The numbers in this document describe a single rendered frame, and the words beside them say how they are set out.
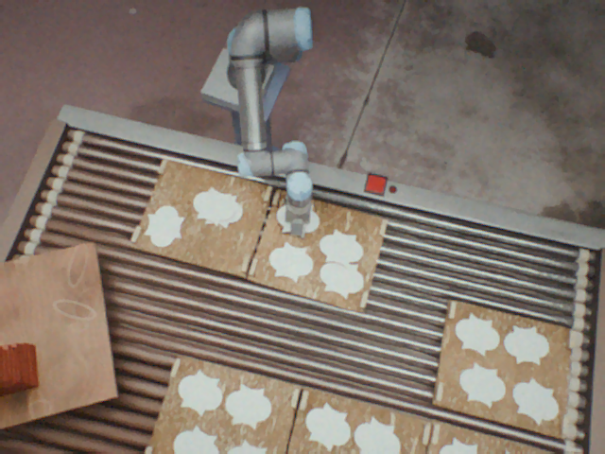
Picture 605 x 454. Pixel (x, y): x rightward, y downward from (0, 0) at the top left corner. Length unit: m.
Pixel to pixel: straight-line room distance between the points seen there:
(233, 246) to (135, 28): 2.01
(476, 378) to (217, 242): 0.97
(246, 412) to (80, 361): 0.53
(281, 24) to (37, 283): 1.10
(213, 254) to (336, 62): 1.81
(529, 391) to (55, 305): 1.52
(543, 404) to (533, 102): 2.02
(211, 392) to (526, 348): 1.03
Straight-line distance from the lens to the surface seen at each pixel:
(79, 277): 2.00
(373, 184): 2.14
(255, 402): 1.93
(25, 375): 1.90
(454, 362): 2.02
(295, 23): 1.76
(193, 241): 2.06
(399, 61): 3.59
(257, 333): 1.98
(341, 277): 1.99
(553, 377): 2.12
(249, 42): 1.76
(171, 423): 1.96
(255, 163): 1.81
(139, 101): 3.47
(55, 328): 1.99
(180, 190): 2.14
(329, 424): 1.93
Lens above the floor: 2.87
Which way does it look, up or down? 70 degrees down
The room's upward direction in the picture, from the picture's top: 4 degrees clockwise
